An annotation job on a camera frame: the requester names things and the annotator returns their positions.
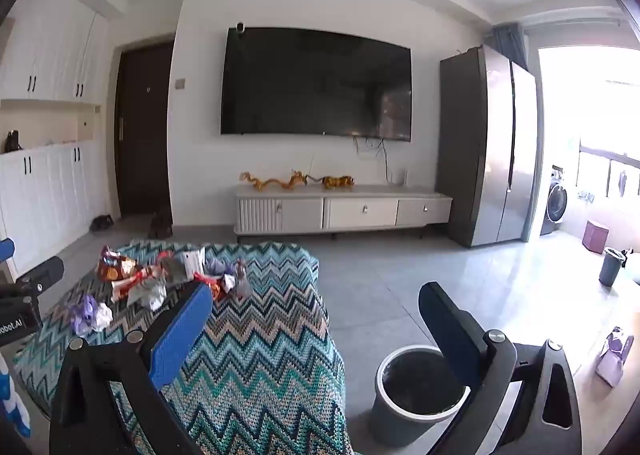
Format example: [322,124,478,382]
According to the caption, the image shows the purple crumpled paper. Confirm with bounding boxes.
[68,296,98,336]

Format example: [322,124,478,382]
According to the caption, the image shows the purple plastic bag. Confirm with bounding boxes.
[595,327,635,388]

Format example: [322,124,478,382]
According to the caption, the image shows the purple stool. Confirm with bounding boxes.
[582,220,611,253]

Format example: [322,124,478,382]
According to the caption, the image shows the grey double-door refrigerator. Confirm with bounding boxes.
[435,45,542,248]

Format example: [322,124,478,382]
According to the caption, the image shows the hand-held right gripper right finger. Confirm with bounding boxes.
[418,281,583,455]

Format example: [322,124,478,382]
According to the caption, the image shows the grey curtain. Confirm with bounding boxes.
[492,24,528,73]

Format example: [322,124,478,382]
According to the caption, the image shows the hanging television cables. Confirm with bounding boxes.
[350,135,396,183]

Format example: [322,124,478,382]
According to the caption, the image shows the white television cabinet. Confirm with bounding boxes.
[233,183,453,243]

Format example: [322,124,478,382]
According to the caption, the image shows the red and white packet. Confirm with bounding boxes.
[111,267,166,303]

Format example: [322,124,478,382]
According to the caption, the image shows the grey washing machine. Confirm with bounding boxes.
[540,165,571,236]

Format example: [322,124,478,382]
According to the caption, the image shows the person's left hand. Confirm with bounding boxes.
[0,360,32,439]

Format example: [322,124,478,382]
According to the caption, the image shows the dark lidded waste bin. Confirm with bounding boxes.
[598,247,626,287]

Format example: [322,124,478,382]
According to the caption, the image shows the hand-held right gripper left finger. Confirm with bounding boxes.
[49,281,216,455]

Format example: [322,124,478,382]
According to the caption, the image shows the zigzag knitted blanket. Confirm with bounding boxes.
[12,240,348,455]

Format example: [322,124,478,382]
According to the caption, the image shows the grey waste bin white rim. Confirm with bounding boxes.
[370,345,471,433]

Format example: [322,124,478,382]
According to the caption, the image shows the golden dragon figurine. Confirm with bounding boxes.
[239,171,307,192]

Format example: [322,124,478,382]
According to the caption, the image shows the white wall cabinet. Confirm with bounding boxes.
[0,0,118,281]

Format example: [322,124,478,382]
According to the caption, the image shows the red wrapper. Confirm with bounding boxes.
[194,272,223,301]

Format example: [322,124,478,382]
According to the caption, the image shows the large black wall television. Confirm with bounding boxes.
[220,26,413,142]

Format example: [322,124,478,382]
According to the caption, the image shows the white card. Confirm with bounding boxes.
[182,248,206,281]

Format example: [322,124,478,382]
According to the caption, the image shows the dark brown entrance door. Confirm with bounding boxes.
[115,40,176,218]

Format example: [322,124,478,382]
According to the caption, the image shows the grey foil wrapper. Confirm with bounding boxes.
[160,255,193,283]

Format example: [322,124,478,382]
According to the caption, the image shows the white crumpled tissue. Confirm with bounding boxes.
[92,302,115,328]

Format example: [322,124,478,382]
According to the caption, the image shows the orange snack packet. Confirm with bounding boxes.
[96,246,138,283]

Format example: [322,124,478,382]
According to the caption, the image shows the grey purple wrapper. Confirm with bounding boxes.
[235,260,253,298]

